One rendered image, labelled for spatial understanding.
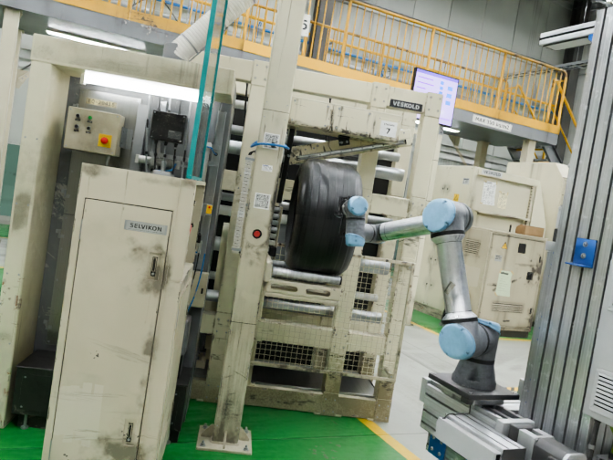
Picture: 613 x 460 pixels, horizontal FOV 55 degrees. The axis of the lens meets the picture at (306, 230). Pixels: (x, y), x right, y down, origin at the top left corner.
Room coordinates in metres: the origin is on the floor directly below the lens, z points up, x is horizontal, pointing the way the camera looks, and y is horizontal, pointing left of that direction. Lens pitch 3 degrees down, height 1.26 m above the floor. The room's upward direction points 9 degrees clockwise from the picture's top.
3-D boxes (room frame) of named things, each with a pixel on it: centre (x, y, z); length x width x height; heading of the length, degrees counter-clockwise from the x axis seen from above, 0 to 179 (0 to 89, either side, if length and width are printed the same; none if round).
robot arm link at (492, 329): (2.03, -0.66, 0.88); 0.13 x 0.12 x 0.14; 138
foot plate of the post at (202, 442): (2.90, 0.24, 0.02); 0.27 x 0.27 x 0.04; 7
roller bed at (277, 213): (3.30, 0.25, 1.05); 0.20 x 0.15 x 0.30; 97
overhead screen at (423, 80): (6.67, -1.17, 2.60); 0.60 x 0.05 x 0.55; 115
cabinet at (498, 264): (7.21, -2.40, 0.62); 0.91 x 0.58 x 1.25; 115
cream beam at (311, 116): (3.26, -0.10, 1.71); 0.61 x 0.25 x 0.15; 97
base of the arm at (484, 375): (2.04, -0.66, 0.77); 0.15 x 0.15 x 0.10
